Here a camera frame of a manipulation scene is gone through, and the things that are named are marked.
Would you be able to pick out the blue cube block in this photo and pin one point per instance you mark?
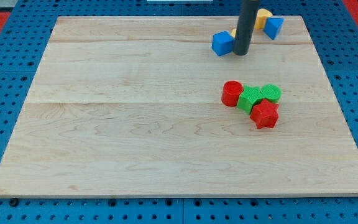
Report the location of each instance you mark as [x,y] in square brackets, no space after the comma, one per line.
[222,43]

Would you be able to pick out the blue triangular block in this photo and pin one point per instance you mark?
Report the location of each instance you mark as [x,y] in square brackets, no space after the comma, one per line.
[273,26]

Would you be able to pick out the yellow heart block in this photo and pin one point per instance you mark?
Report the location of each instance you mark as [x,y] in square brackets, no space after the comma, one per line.
[262,16]

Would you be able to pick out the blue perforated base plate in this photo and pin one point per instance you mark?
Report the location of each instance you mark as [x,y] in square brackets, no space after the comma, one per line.
[23,40]

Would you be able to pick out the green cylinder block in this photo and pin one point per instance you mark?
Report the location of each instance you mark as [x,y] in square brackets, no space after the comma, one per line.
[271,92]

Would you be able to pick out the light wooden board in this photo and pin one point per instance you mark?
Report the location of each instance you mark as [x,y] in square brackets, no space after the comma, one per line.
[130,107]

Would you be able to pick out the green star block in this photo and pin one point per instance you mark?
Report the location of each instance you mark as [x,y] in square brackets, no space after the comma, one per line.
[250,97]

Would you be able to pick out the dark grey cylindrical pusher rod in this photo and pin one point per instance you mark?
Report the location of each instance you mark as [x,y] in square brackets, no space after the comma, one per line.
[245,26]

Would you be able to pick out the yellow hexagon block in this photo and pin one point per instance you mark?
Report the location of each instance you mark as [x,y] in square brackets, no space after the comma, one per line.
[233,33]

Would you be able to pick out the red star block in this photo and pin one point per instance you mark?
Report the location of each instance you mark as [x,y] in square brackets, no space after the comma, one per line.
[265,114]

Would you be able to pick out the red cylinder block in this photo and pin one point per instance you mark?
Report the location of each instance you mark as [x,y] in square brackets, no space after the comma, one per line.
[231,92]

